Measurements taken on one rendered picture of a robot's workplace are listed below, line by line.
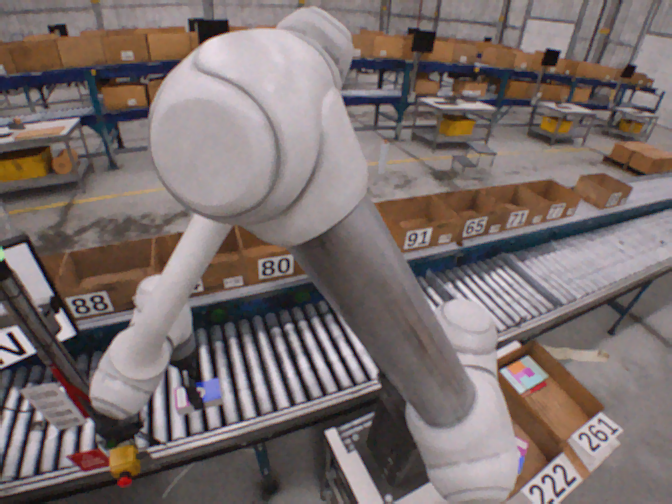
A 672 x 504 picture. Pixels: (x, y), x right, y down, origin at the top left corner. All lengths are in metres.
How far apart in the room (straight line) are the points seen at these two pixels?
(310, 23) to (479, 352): 0.60
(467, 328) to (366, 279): 0.39
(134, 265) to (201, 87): 1.65
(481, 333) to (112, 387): 0.66
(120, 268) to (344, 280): 1.61
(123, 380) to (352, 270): 0.47
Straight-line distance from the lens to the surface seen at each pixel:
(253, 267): 1.54
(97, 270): 1.89
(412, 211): 2.13
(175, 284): 0.57
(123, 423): 1.06
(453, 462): 0.60
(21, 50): 6.09
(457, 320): 0.70
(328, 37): 0.42
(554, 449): 1.46
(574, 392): 1.70
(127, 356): 0.65
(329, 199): 0.28
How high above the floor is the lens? 1.95
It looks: 36 degrees down
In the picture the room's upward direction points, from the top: 4 degrees clockwise
